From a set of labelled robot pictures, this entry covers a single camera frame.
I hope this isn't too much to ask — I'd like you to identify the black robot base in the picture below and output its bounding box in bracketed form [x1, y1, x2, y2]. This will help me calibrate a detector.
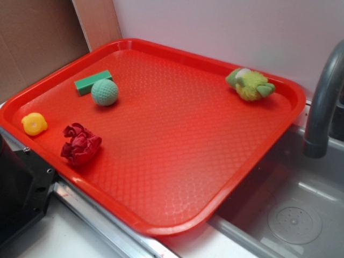
[1, 137, 55, 247]

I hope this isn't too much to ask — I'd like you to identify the crumpled red paper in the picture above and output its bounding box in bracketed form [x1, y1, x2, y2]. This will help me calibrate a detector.
[60, 123, 103, 166]

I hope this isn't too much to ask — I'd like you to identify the red plastic tray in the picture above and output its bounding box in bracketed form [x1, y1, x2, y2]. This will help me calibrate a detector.
[1, 39, 306, 236]

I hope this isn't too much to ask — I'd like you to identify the green textured ball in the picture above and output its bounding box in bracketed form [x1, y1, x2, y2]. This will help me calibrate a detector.
[91, 79, 119, 106]

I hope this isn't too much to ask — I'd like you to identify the green plush toy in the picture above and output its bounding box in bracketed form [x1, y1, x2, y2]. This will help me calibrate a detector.
[226, 68, 276, 102]

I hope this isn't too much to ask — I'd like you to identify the green rectangular block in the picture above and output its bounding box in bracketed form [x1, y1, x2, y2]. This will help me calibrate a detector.
[74, 70, 112, 96]

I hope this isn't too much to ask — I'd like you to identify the yellow rubber duck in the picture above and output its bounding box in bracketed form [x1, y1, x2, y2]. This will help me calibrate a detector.
[21, 112, 48, 136]

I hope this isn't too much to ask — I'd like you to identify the grey toy sink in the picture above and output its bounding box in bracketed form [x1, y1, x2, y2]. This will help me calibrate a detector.
[209, 106, 343, 257]

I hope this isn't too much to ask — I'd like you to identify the grey faucet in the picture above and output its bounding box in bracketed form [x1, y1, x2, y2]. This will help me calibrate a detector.
[303, 41, 343, 159]

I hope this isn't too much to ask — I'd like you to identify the brown cardboard panel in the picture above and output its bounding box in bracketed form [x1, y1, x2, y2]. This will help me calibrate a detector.
[1, 1, 89, 103]

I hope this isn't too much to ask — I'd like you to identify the silver metal rail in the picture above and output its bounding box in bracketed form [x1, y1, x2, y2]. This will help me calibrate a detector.
[0, 126, 178, 258]

